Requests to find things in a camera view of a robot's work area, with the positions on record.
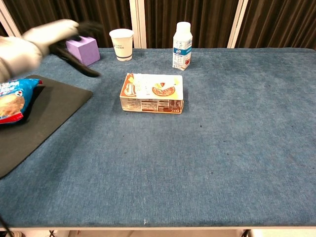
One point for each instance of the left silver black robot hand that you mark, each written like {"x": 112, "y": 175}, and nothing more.
{"x": 54, "y": 32}

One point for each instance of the cookie box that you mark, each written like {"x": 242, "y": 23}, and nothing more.
{"x": 153, "y": 95}

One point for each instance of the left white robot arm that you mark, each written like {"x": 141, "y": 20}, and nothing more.
{"x": 14, "y": 54}

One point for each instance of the purple foam cube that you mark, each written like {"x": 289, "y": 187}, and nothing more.
{"x": 86, "y": 50}

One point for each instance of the black pleated curtain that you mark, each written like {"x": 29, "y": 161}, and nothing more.
{"x": 284, "y": 22}
{"x": 103, "y": 14}
{"x": 197, "y": 12}

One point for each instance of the white paper cup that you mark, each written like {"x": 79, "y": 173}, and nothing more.
{"x": 122, "y": 45}

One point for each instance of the black mouse pad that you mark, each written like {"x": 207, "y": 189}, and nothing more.
{"x": 49, "y": 111}

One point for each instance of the blue snack bag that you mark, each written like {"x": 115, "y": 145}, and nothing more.
{"x": 12, "y": 101}

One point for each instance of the white milk bottle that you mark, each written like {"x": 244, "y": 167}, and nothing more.
{"x": 182, "y": 49}

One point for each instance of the blue felt table cloth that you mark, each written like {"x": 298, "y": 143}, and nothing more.
{"x": 197, "y": 148}

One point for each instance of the white frame post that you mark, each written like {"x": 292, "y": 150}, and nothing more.
{"x": 8, "y": 17}
{"x": 240, "y": 22}
{"x": 137, "y": 22}

